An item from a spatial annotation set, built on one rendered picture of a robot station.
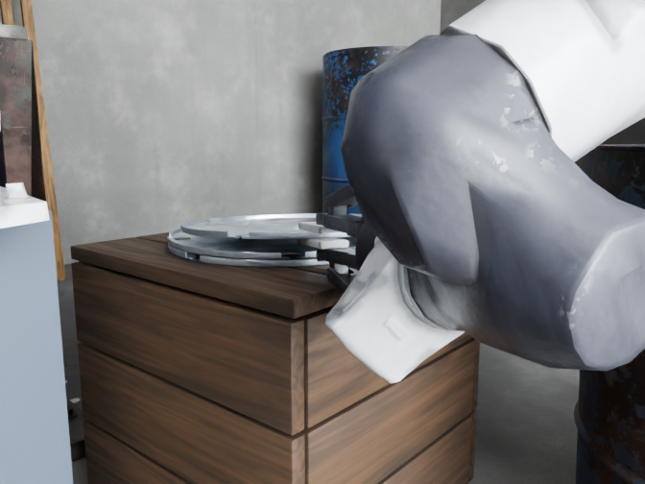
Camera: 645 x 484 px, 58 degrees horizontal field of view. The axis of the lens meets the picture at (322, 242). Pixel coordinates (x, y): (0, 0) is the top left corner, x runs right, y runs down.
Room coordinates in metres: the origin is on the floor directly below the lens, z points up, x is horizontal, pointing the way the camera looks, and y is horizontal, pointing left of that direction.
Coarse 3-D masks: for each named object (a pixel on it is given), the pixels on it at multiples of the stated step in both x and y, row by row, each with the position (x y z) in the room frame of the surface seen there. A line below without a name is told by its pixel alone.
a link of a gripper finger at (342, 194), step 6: (348, 186) 0.51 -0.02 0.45; (336, 192) 0.54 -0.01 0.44; (342, 192) 0.52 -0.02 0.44; (348, 192) 0.51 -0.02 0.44; (330, 198) 0.55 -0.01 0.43; (336, 198) 0.54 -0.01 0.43; (342, 198) 0.52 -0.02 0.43; (348, 198) 0.51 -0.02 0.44; (354, 198) 0.51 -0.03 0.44; (324, 204) 0.56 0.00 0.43; (330, 204) 0.55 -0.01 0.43; (336, 204) 0.53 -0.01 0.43; (342, 204) 0.53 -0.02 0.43; (348, 204) 0.54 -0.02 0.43; (354, 204) 0.54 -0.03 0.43
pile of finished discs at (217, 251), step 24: (168, 240) 0.71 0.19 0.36; (192, 240) 0.73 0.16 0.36; (216, 240) 0.73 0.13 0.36; (240, 240) 0.72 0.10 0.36; (264, 240) 0.71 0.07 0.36; (288, 240) 0.70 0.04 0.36; (240, 264) 0.62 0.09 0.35; (264, 264) 0.62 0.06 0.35; (288, 264) 0.62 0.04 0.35; (312, 264) 0.63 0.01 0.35
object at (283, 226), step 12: (240, 216) 0.85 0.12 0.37; (252, 216) 0.86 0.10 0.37; (264, 216) 0.87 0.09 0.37; (276, 216) 0.88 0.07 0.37; (288, 216) 0.88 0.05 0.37; (300, 216) 0.88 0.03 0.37; (312, 216) 0.88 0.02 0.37; (360, 216) 0.85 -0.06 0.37; (180, 228) 0.70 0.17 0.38; (192, 228) 0.73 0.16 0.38; (204, 228) 0.73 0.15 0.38; (216, 228) 0.72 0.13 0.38; (228, 228) 0.72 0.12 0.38; (240, 228) 0.72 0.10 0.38; (252, 228) 0.70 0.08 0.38; (264, 228) 0.69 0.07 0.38; (276, 228) 0.68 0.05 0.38; (288, 228) 0.68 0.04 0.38
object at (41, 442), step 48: (0, 240) 0.29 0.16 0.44; (48, 240) 0.31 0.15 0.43; (0, 288) 0.29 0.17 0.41; (48, 288) 0.31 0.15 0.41; (0, 336) 0.29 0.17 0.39; (48, 336) 0.31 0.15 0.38; (0, 384) 0.29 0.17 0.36; (48, 384) 0.31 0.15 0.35; (0, 432) 0.29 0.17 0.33; (48, 432) 0.31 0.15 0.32; (0, 480) 0.29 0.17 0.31; (48, 480) 0.30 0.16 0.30
